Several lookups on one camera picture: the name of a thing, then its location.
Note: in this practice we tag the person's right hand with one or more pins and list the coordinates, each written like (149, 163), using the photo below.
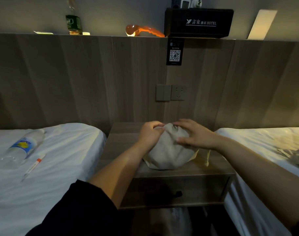
(201, 136)

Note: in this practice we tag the person's left hand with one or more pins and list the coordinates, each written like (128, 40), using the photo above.
(147, 135)

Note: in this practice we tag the person's left fingers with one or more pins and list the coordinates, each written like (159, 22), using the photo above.
(156, 124)

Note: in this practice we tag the person's right thumb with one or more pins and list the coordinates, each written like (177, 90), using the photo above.
(185, 139)

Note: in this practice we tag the beige cloth pouch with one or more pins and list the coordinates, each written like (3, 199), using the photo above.
(167, 149)

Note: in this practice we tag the person's left forearm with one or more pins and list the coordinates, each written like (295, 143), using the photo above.
(120, 169)

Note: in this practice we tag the person's right forearm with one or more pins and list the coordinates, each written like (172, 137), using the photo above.
(262, 179)

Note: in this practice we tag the wooden nightstand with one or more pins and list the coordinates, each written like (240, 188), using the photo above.
(169, 179)

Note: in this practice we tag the wooden headboard panel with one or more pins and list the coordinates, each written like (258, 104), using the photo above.
(149, 81)

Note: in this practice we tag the black code sticker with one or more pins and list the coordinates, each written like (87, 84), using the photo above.
(175, 52)

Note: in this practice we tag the white bed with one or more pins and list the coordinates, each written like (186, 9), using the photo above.
(48, 174)
(262, 154)

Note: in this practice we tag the orange plastic hair tool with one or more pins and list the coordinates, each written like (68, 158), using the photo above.
(143, 30)

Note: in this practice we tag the black tissue box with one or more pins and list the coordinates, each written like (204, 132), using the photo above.
(198, 22)

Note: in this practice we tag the black sleeve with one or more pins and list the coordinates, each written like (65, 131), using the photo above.
(78, 213)

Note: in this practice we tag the white charger plug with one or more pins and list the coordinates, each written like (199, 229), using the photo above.
(195, 2)

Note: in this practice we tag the white pen with orange band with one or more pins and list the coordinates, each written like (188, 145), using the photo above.
(32, 167)

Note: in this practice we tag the green label glass bottle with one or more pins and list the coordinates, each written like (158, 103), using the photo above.
(73, 20)

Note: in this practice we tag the clear plastic water bottle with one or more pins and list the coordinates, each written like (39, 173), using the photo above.
(20, 149)

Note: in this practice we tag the white card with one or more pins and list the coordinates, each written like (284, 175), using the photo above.
(262, 24)

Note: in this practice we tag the grey wall switch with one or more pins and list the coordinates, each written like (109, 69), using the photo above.
(163, 92)

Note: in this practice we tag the grey wall socket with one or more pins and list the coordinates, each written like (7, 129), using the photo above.
(178, 92)

